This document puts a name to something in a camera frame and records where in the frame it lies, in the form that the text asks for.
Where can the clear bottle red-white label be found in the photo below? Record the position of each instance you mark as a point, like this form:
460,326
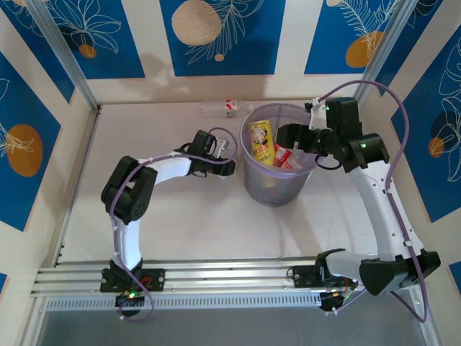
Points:
231,105

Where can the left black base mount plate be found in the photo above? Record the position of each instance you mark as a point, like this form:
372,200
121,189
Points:
156,279

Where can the left aluminium frame post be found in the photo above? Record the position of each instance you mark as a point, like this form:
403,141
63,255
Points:
65,50

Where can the red snack packet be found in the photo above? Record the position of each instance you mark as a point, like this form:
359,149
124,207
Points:
282,155

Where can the aluminium front frame rail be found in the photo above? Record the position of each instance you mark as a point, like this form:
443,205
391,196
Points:
230,277

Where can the aluminium frame post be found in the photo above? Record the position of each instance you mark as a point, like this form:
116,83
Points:
385,54
65,50

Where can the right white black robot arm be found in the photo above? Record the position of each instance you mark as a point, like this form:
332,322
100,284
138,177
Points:
374,194

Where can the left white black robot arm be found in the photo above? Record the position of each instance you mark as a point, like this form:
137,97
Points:
126,241

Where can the right aluminium frame post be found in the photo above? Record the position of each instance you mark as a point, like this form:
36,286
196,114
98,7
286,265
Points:
385,54

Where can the yellow snack packet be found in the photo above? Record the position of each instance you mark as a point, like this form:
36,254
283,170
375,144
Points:
261,144

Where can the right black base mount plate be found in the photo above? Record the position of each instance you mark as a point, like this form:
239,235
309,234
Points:
302,275

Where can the translucent purple plastic bin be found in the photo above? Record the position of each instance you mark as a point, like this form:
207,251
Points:
273,187

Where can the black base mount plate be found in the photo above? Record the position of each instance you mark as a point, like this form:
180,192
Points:
302,275
156,279

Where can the left aluminium side rail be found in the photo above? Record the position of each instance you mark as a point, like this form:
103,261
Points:
77,187

